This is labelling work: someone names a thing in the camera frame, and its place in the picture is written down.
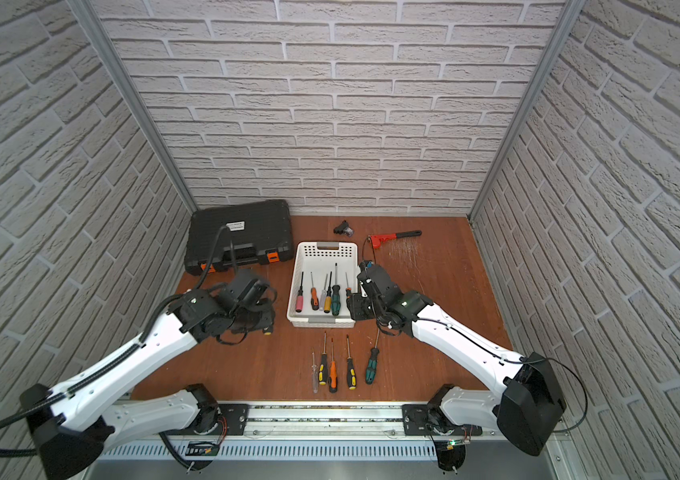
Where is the green black screwdriver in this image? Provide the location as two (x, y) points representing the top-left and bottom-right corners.
(330, 283), (341, 317)

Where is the pink handle screwdriver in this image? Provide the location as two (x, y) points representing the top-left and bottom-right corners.
(295, 272), (305, 313)

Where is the green handle screwdriver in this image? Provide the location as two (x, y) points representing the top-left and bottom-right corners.
(365, 332), (380, 385)

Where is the yellow handle screwdriver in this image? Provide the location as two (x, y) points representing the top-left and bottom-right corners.
(323, 272), (333, 314)

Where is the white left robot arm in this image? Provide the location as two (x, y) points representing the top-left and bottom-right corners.
(0, 269), (278, 479)

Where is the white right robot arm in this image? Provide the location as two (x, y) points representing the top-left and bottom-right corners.
(345, 261), (567, 456)

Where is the white plastic bin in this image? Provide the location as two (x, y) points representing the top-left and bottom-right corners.
(287, 241), (359, 329)

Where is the small silver screwdriver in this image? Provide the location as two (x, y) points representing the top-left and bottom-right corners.
(311, 351), (319, 394)

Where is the red pipe wrench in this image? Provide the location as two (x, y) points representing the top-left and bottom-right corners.
(369, 230), (422, 250)

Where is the black plastic tool case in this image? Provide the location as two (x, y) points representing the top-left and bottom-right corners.
(184, 200), (295, 276)

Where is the small black tool part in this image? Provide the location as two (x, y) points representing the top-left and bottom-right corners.
(333, 220), (354, 237)

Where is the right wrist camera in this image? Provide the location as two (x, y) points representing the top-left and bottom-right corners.
(357, 261), (392, 299)

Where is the orange handle screwdriver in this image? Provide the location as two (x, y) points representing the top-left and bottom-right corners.
(329, 341), (338, 393)

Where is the aluminium mounting rail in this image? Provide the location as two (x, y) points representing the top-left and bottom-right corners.
(78, 399), (572, 443)

